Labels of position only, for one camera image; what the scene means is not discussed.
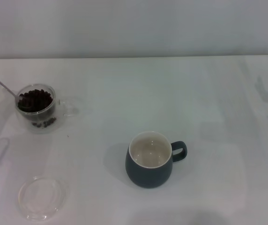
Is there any pile of coffee beans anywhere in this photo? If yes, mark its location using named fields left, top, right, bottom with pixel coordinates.
left=17, top=89, right=53, bottom=113

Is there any clear glass saucer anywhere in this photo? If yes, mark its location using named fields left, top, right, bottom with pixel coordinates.
left=18, top=175, right=69, bottom=221

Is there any pink-handled metal spoon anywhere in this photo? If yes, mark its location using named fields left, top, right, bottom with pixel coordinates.
left=0, top=72, right=31, bottom=111

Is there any dark green ceramic mug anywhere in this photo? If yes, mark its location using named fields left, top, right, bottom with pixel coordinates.
left=125, top=131, right=188, bottom=189

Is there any clear double-wall glass cup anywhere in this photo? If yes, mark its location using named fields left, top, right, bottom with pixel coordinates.
left=14, top=83, right=80, bottom=135

